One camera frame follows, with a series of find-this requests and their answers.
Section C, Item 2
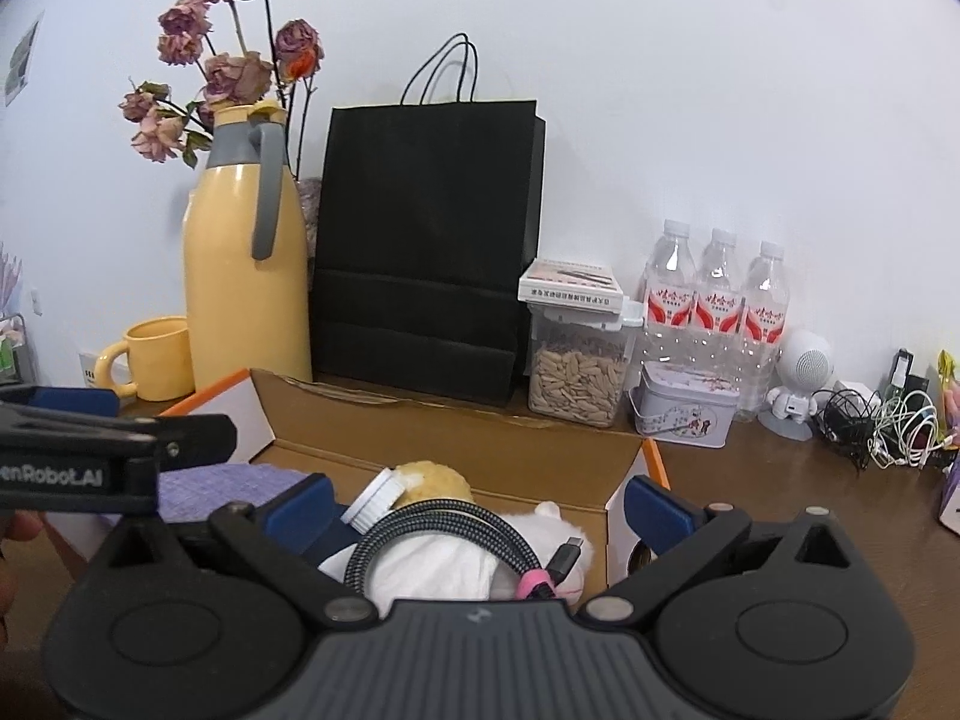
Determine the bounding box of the red cardboard box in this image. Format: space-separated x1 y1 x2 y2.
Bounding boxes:
45 367 672 602

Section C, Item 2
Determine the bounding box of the flat white printed box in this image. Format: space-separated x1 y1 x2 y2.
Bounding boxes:
519 259 624 314

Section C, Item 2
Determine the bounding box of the colourful snack packet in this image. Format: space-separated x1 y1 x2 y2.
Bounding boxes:
937 351 960 452

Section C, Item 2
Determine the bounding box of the wire storage rack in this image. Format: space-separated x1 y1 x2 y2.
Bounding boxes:
0 311 32 385

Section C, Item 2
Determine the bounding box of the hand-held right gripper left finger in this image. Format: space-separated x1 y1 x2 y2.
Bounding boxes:
94 474 380 628

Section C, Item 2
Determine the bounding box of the yellow mug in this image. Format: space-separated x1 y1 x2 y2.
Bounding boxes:
94 317 197 402

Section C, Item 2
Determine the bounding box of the purple tissue pack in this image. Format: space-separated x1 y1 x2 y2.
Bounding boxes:
937 457 960 530

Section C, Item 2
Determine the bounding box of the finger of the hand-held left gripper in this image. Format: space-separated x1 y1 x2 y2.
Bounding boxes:
0 386 122 416
0 412 238 467

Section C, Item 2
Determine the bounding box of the purple plant wall sticker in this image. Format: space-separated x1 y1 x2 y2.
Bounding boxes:
0 240 23 316

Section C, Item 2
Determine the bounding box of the black cable bundle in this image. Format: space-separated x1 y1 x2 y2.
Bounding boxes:
821 382 895 466

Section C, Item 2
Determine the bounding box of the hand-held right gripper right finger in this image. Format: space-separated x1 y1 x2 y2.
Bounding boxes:
585 475 860 626

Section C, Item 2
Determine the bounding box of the purple knitted cloth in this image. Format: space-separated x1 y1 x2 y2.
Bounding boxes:
105 463 317 527

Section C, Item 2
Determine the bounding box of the black braided cable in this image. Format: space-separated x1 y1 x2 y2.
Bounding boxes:
346 501 587 602

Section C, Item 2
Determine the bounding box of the wall poster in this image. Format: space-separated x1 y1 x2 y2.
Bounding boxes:
4 15 43 106

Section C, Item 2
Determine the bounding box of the white power strip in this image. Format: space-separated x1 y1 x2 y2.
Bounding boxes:
79 349 121 385

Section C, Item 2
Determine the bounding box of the clear seed container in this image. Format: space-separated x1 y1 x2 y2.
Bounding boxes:
525 300 646 428

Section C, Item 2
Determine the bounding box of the person's left hand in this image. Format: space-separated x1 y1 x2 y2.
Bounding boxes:
0 510 44 542

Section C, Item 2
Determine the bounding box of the white printed tin box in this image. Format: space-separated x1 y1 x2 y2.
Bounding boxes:
628 361 740 449

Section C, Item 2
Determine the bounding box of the dried pink flower bouquet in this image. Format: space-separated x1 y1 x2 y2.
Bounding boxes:
120 0 326 182

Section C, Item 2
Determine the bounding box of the white jar ribbed lid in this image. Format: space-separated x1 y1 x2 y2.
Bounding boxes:
341 469 407 530

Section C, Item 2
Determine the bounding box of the yellow thermos jug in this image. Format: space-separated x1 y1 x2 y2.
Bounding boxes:
184 101 314 392

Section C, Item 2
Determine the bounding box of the black paper bag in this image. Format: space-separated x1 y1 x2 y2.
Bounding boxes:
309 34 547 407

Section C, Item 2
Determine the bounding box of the white cable bundle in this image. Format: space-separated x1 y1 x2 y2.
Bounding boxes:
862 390 943 470

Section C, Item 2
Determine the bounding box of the white robot figure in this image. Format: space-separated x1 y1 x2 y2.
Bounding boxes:
757 328 833 440

